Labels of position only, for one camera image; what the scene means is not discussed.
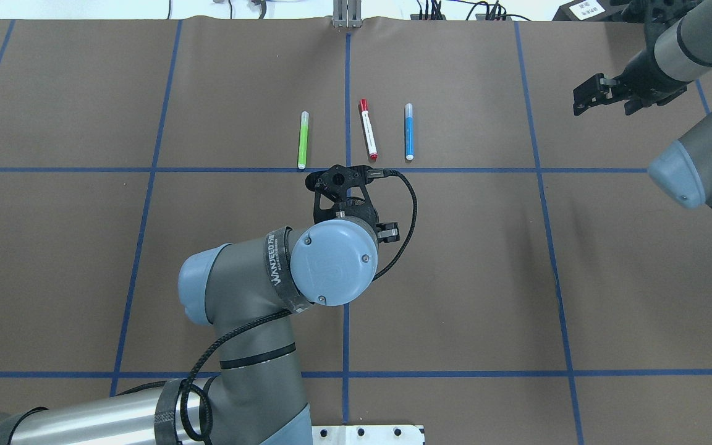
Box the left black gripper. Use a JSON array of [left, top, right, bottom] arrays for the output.
[[313, 198, 399, 243]]

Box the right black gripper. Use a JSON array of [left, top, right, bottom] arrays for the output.
[[573, 49, 687, 116]]

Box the red marker pen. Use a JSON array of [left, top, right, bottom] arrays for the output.
[[358, 98, 378, 161]]

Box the blue marker pen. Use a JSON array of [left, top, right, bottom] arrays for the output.
[[404, 103, 415, 163]]

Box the green highlighter pen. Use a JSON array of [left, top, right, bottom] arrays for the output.
[[297, 111, 309, 170]]

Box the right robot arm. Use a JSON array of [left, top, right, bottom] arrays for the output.
[[572, 1, 712, 210]]

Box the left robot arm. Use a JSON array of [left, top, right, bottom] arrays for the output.
[[0, 198, 399, 444]]

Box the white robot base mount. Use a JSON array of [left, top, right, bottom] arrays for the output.
[[313, 425, 426, 444]]

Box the aluminium frame post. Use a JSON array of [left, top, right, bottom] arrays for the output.
[[331, 0, 363, 28]]

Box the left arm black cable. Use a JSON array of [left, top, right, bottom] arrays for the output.
[[180, 169, 418, 443]]

